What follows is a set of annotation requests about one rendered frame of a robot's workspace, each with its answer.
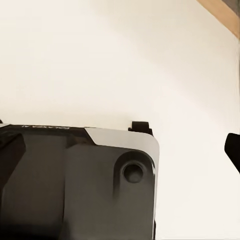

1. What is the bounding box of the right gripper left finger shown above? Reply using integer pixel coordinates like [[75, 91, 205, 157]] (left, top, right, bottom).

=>
[[0, 133, 26, 193]]

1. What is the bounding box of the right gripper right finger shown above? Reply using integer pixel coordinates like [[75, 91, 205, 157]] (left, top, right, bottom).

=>
[[224, 133, 240, 173]]

